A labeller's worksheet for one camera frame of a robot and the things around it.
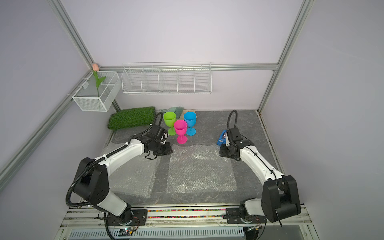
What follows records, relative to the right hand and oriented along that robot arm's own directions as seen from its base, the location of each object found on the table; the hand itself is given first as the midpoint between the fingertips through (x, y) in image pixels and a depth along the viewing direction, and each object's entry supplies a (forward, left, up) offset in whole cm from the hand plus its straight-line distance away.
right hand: (223, 150), depth 87 cm
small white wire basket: (+19, +74, +26) cm, 81 cm away
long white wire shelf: (+49, +19, +17) cm, 56 cm away
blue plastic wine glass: (+22, +19, +5) cm, 30 cm away
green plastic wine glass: (+23, +34, +4) cm, 41 cm away
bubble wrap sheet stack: (-13, +50, -8) cm, 53 cm away
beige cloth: (+42, +26, -9) cm, 49 cm away
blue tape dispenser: (+12, -1, -6) cm, 13 cm away
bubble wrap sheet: (-7, +14, -9) cm, 18 cm away
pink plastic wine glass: (+16, +26, +2) cm, 31 cm away
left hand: (-1, +31, 0) cm, 31 cm away
